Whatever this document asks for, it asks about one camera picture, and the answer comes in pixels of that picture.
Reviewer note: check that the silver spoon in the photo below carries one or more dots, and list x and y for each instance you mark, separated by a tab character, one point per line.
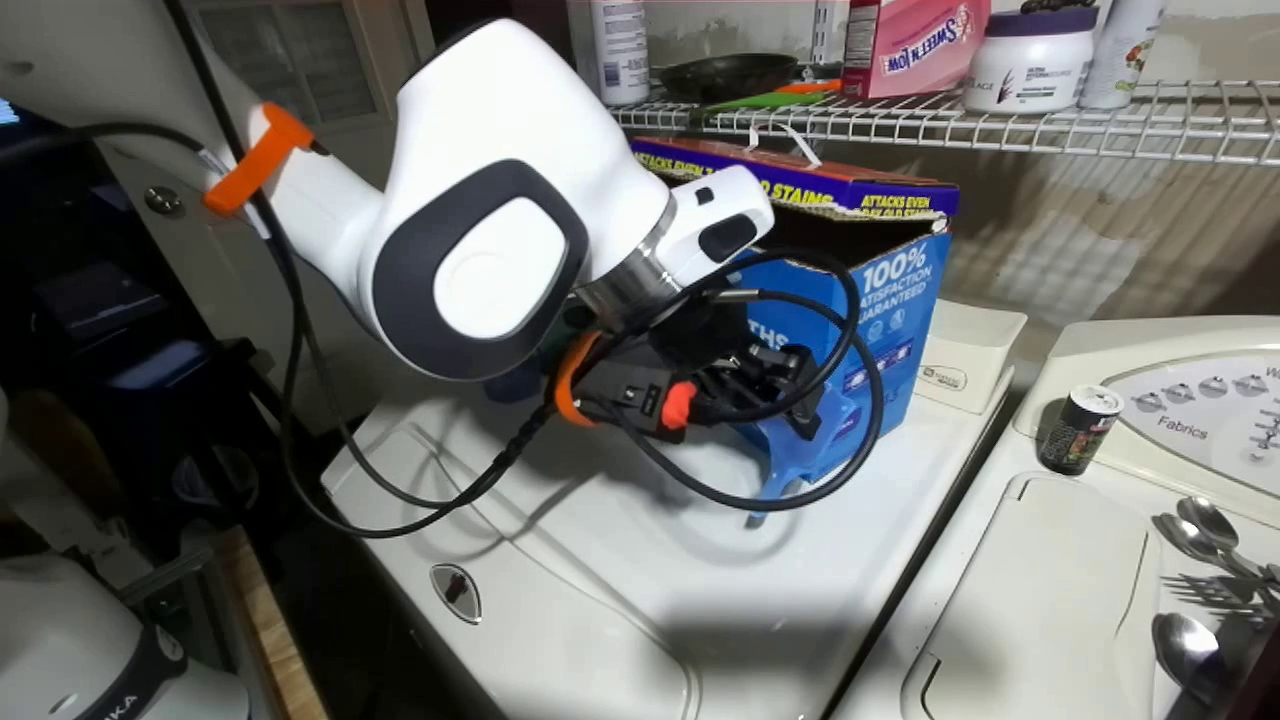
1184	642
1206	522

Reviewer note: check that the white panelled door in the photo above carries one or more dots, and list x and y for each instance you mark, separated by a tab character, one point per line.
306	41

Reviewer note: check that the red pink carton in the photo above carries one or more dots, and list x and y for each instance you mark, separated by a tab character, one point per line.
922	45

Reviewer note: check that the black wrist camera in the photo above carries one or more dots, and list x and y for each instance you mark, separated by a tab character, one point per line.
625	393

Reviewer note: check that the white washing machine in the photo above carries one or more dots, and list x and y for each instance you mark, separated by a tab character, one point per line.
693	601

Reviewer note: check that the white dryer machine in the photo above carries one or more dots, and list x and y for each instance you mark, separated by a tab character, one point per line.
1064	587

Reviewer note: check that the small dark spice jar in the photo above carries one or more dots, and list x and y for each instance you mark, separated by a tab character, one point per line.
1072	434

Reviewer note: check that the white jar purple lid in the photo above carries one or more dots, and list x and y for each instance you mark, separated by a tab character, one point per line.
1029	72

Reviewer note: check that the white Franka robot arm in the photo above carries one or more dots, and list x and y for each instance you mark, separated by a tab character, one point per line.
493	104

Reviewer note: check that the green orange item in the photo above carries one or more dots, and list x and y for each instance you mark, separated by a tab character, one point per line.
781	99

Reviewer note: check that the tall white bottle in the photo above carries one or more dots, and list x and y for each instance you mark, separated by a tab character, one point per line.
621	53

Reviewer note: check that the silver fork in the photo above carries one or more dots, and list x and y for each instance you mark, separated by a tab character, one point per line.
1206	594

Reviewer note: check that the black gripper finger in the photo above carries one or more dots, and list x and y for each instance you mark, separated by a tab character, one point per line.
805	412

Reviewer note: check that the white printed bottle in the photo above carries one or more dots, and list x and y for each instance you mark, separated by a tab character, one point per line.
1120	53

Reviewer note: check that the wooden plank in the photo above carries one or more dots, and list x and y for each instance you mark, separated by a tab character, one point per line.
273	642

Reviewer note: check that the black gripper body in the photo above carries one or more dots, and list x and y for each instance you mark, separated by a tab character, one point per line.
747	374

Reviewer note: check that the black frying pan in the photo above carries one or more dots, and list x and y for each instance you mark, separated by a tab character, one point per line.
725	76

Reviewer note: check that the blue cardboard detergent box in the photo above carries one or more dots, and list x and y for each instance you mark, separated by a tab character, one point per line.
895	304

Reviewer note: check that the silver door knob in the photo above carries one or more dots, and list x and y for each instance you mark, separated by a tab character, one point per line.
164	200

